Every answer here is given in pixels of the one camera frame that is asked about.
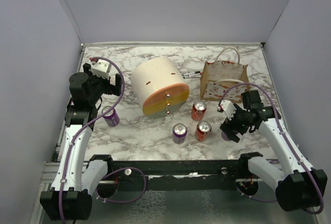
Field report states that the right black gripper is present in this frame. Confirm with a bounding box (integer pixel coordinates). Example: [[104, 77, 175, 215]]
[[220, 103, 254, 142]]

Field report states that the purple cable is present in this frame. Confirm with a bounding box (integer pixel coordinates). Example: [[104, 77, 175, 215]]
[[218, 83, 325, 214], [58, 56, 125, 223]]

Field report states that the purple can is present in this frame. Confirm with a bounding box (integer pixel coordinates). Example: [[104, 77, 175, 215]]
[[101, 106, 120, 127], [221, 131, 229, 141], [172, 123, 188, 144]]

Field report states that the cream cylindrical container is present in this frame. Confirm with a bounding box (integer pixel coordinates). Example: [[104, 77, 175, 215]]
[[131, 57, 190, 118]]

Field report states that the black base frame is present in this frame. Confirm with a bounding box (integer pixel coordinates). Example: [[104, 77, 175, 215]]
[[97, 160, 255, 195]]

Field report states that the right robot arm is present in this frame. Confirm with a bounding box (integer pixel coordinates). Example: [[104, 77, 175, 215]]
[[217, 90, 327, 214]]

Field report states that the red capped marker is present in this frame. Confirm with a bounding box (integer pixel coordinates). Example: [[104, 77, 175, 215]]
[[182, 71, 201, 79]]

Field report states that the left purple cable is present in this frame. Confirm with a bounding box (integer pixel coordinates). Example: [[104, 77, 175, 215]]
[[58, 56, 125, 223]]

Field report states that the red can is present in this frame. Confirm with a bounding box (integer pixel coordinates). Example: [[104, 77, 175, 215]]
[[195, 121, 212, 141], [191, 100, 207, 122]]

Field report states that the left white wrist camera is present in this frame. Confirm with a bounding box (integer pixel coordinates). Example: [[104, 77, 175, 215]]
[[90, 59, 111, 80]]

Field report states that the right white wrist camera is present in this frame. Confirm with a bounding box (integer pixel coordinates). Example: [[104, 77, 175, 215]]
[[217, 100, 236, 120]]

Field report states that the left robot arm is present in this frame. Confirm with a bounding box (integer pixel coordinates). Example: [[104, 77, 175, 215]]
[[40, 57, 125, 223]]

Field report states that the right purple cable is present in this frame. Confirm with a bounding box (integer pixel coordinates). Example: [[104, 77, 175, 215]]
[[218, 83, 325, 214]]

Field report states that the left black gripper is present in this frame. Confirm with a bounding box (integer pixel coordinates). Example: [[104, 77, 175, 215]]
[[84, 63, 123, 104]]

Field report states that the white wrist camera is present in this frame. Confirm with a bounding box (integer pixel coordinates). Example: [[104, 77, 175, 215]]
[[217, 100, 236, 120], [90, 59, 111, 80]]

